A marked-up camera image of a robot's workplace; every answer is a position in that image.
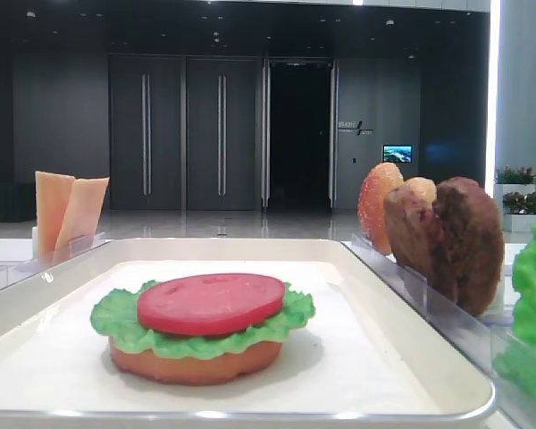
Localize orange cheese slice inner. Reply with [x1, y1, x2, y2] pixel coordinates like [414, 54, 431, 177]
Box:
[54, 177, 109, 250]

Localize potted plants in planter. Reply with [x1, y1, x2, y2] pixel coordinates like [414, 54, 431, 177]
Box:
[494, 166, 536, 232]

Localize clear acrylic rack left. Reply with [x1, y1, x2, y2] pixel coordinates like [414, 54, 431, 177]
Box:
[0, 227, 107, 290]

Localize clear acrylic rack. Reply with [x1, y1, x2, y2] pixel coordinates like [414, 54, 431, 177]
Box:
[344, 235, 536, 428]
[0, 227, 107, 290]

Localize dark meat patty outer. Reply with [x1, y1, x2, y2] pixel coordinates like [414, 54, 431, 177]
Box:
[429, 177, 505, 316]

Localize red tomato slice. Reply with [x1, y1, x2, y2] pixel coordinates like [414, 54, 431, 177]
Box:
[137, 273, 286, 336]

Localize brown meat patty inner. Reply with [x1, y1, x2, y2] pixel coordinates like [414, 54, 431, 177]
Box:
[383, 184, 440, 280]

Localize green lettuce leaf on tray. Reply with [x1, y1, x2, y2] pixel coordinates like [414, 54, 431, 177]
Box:
[90, 280, 315, 360]

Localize bun bottom under lettuce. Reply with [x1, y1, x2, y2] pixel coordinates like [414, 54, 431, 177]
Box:
[108, 340, 282, 386]

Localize plain bun half right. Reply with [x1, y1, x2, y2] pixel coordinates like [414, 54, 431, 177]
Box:
[404, 176, 437, 205]

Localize white metal tray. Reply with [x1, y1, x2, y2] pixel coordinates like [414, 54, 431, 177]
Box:
[0, 239, 496, 428]

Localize sesame bun top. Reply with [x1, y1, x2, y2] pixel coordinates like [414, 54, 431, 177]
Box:
[357, 162, 404, 255]

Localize standing green lettuce leaf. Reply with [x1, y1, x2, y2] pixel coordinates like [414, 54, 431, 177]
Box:
[495, 223, 536, 402]

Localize clear acrylic rack right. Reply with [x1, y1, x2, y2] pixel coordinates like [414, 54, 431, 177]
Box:
[344, 235, 536, 428]

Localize small wall screen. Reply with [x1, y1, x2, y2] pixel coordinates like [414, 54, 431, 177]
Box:
[382, 145, 413, 164]

